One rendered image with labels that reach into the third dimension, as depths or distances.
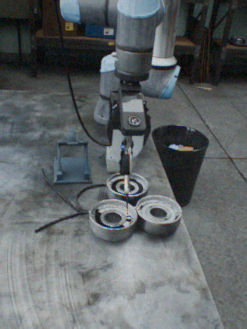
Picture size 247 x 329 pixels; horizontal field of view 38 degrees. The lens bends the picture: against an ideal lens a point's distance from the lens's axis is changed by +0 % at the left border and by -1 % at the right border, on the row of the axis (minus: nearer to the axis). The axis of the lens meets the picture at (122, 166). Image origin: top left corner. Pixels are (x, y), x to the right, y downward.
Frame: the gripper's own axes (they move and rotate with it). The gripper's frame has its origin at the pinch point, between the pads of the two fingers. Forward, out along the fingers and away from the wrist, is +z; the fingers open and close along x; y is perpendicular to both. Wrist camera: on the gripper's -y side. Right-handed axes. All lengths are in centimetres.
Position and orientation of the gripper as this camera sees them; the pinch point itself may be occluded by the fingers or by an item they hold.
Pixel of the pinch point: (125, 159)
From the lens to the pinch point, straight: 81.4
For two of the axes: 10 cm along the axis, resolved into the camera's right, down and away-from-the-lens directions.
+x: -9.8, 0.1, -1.7
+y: -1.5, -5.3, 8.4
